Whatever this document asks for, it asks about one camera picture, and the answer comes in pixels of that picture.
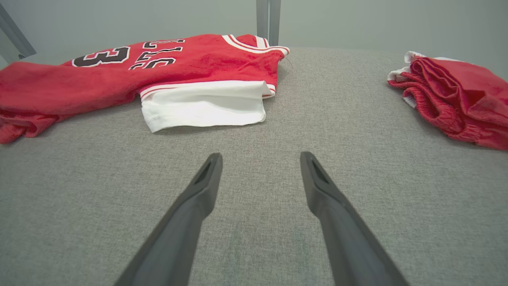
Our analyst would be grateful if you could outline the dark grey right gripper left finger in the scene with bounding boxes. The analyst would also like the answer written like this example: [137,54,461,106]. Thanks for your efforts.
[114,153,223,286]

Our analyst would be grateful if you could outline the grey double metal post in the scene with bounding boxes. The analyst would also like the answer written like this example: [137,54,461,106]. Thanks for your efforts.
[256,0,281,46]

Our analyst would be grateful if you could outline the red shorts with white stripe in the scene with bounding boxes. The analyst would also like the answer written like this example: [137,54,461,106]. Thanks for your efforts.
[388,51,508,151]

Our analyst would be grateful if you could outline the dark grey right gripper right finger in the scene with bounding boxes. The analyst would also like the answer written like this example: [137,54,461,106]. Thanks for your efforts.
[300,151,409,286]

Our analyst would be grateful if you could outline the red jersey number 23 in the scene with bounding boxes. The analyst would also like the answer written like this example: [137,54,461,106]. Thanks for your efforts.
[0,34,290,145]

